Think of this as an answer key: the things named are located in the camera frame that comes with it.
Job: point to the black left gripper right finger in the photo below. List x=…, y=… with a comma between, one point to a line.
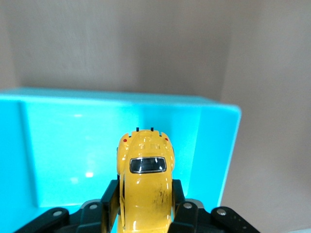
x=187, y=218

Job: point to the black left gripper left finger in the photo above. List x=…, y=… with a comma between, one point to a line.
x=90, y=218

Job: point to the yellow beetle toy car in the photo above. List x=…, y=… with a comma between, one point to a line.
x=145, y=194

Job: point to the teal plastic storage bin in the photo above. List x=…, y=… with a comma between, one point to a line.
x=73, y=145

